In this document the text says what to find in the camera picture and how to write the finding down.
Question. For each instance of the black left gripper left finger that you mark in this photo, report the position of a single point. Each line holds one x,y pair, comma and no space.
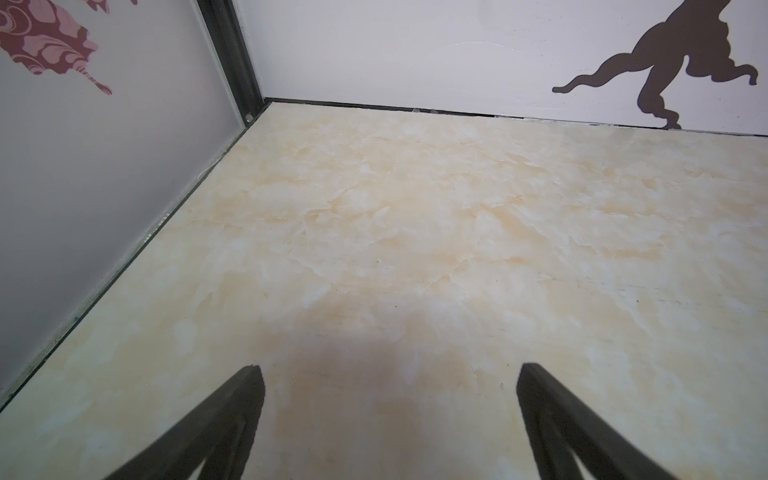
213,441

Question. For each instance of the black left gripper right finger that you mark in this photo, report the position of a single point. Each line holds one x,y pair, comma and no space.
565,434

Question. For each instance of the black corner frame post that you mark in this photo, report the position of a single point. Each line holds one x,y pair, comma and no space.
224,29

